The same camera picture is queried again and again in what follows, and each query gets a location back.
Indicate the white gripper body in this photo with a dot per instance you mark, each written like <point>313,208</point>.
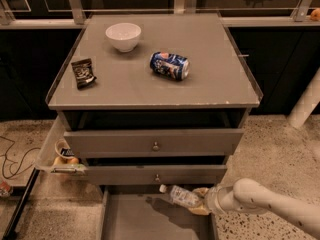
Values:
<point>212,198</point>

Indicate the clear plastic water bottle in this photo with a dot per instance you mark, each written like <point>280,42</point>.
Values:
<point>181,196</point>

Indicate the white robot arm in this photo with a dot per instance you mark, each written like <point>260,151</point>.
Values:
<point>276,169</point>

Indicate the grey top drawer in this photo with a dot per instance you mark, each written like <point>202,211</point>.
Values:
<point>153,143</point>

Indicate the grey drawer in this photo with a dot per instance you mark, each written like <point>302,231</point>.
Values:
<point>147,215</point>
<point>156,174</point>
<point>153,143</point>

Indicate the grey bottom drawer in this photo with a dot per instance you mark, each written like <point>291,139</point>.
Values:
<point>147,215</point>

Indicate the grey middle drawer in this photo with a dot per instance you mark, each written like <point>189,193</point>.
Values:
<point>156,174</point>

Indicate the grey drawer cabinet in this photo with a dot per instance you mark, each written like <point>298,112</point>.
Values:
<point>218,93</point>

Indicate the blue soda can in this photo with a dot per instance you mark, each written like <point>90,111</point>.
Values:
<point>170,65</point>

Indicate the orange fruit in bin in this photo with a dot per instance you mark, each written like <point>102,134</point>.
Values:
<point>62,161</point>

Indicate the white cup in bin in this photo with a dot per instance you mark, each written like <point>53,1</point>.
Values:
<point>62,149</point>

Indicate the clear plastic side bin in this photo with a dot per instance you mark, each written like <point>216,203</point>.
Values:
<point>49,161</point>

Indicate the black snack packet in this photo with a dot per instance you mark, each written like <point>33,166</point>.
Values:
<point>83,73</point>

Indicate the white ceramic bowl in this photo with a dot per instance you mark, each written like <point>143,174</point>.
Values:
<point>123,36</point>

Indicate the red object on floor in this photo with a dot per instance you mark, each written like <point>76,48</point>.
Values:
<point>5,189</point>

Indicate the orange fruit on ledge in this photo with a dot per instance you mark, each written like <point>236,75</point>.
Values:
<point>315,14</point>

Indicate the metal railing frame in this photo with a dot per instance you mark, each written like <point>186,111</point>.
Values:
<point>67,13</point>

